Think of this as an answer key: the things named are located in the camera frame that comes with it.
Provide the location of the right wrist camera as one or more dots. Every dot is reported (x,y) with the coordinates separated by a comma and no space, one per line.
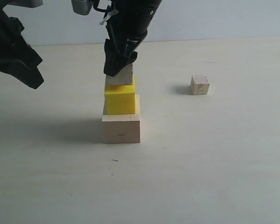
(83,7)

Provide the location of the large light wooden cube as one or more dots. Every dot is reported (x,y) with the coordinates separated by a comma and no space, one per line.
(122,128)

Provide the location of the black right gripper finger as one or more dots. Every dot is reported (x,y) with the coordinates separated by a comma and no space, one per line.
(115,62)

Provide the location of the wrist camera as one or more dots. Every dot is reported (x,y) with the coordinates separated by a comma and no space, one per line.
(83,7)
(26,3)

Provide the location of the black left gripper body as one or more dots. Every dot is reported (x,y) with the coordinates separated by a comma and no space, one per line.
(12,44)

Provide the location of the yellow cube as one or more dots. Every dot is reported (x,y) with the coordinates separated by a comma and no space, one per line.
(120,99)

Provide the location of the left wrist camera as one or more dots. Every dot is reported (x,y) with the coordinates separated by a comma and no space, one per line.
(26,3)

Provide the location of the small wooden cube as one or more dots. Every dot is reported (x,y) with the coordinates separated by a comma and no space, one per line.
(199,85)

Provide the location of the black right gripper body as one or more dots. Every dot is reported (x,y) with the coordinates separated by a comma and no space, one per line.
(128,27)

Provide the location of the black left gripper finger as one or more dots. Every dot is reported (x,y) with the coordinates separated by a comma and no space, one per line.
(31,77)

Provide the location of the medium grained wooden cube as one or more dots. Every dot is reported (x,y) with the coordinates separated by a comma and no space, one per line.
(124,77)

